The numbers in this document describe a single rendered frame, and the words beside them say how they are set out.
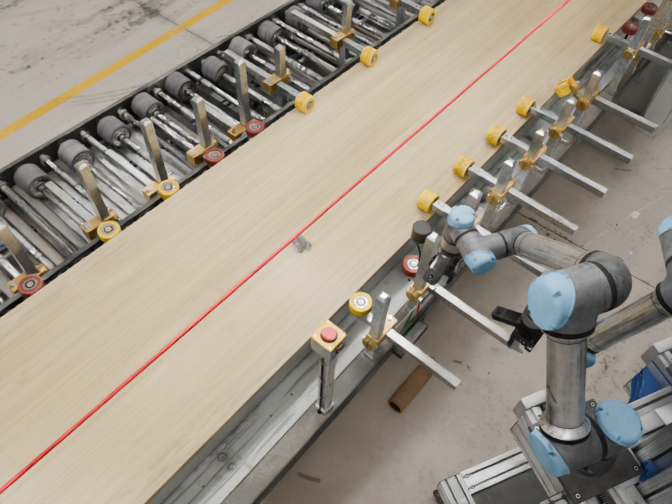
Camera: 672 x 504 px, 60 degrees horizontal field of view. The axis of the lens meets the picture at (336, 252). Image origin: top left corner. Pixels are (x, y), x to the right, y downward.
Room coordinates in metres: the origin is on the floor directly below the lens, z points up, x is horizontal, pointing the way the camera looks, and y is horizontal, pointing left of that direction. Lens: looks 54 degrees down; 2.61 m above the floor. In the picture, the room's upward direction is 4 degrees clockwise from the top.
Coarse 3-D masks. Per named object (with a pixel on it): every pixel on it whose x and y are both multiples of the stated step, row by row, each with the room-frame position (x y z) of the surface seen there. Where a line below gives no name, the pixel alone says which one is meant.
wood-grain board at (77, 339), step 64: (448, 0) 2.94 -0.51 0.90; (512, 0) 2.99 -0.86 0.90; (576, 0) 3.03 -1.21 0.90; (640, 0) 3.07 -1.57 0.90; (384, 64) 2.35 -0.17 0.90; (448, 64) 2.39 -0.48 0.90; (512, 64) 2.42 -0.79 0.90; (576, 64) 2.46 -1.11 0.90; (320, 128) 1.88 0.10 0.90; (384, 128) 1.91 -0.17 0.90; (448, 128) 1.93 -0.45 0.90; (512, 128) 1.96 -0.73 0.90; (192, 192) 1.47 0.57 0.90; (256, 192) 1.49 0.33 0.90; (320, 192) 1.51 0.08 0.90; (384, 192) 1.54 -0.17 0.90; (448, 192) 1.56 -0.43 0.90; (128, 256) 1.15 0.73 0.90; (192, 256) 1.17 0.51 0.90; (256, 256) 1.19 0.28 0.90; (320, 256) 1.21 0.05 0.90; (384, 256) 1.23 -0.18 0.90; (0, 320) 0.86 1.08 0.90; (64, 320) 0.88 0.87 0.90; (128, 320) 0.90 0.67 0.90; (192, 320) 0.91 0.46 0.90; (256, 320) 0.93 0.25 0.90; (320, 320) 0.95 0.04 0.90; (0, 384) 0.65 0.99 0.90; (64, 384) 0.66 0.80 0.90; (128, 384) 0.68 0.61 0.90; (192, 384) 0.69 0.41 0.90; (256, 384) 0.71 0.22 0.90; (0, 448) 0.46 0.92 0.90; (64, 448) 0.47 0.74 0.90; (128, 448) 0.49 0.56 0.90; (192, 448) 0.50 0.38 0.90
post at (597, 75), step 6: (594, 72) 2.12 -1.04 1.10; (600, 72) 2.12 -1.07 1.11; (594, 78) 2.11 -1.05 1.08; (600, 78) 2.11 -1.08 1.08; (588, 84) 2.12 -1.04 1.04; (594, 84) 2.11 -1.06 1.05; (588, 90) 2.11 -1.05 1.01; (594, 90) 2.11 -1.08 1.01; (582, 96) 2.12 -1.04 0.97; (588, 96) 2.11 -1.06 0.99; (576, 114) 2.11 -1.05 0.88; (582, 114) 2.11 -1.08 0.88; (576, 120) 2.11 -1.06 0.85; (564, 138) 2.11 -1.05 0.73; (570, 138) 2.11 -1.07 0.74
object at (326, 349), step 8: (328, 320) 0.77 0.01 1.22; (320, 328) 0.74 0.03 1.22; (336, 328) 0.75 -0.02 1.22; (312, 336) 0.72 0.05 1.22; (320, 336) 0.72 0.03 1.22; (336, 336) 0.72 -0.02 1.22; (344, 336) 0.73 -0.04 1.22; (312, 344) 0.72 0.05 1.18; (320, 344) 0.70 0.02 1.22; (328, 344) 0.70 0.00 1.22; (336, 344) 0.70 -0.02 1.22; (320, 352) 0.70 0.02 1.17; (328, 352) 0.68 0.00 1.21; (328, 360) 0.68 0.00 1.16
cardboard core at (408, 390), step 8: (416, 368) 1.19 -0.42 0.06; (424, 368) 1.18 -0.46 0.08; (416, 376) 1.14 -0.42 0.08; (424, 376) 1.14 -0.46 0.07; (408, 384) 1.10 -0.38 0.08; (416, 384) 1.10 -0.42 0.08; (424, 384) 1.12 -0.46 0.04; (400, 392) 1.06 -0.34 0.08; (408, 392) 1.06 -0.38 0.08; (416, 392) 1.07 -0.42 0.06; (392, 400) 1.02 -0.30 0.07; (400, 400) 1.02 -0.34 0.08; (408, 400) 1.02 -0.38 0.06; (400, 408) 0.98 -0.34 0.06
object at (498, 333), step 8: (432, 288) 1.13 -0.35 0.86; (440, 288) 1.13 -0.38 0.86; (440, 296) 1.10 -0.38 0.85; (448, 296) 1.10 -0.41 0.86; (448, 304) 1.08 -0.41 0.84; (456, 304) 1.07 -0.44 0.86; (464, 304) 1.07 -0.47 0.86; (464, 312) 1.04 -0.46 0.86; (472, 312) 1.04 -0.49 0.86; (472, 320) 1.02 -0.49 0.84; (480, 320) 1.01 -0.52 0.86; (488, 320) 1.01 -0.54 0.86; (488, 328) 0.98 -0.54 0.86; (496, 328) 0.98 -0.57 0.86; (496, 336) 0.96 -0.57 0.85; (504, 336) 0.96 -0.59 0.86; (504, 344) 0.94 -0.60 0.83
